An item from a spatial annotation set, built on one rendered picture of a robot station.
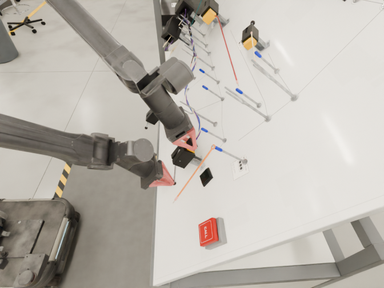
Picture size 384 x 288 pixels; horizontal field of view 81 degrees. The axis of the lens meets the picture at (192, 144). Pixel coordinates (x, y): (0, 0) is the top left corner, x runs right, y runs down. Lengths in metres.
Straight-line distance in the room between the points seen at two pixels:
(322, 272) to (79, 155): 0.81
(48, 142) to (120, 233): 1.36
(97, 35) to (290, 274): 0.88
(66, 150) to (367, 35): 0.61
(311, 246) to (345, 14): 0.70
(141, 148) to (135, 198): 1.34
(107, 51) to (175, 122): 0.22
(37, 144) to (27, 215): 1.36
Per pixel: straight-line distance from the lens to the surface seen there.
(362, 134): 0.45
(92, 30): 0.64
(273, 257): 0.89
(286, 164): 0.48
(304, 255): 0.93
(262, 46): 0.73
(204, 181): 0.62
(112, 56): 0.57
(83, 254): 1.82
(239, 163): 0.56
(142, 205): 1.83
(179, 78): 0.53
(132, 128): 2.35
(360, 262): 0.86
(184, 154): 0.61
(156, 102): 0.51
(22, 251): 1.70
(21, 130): 0.47
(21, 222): 1.80
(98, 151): 0.57
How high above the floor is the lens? 1.62
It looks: 49 degrees down
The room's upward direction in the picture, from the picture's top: straight up
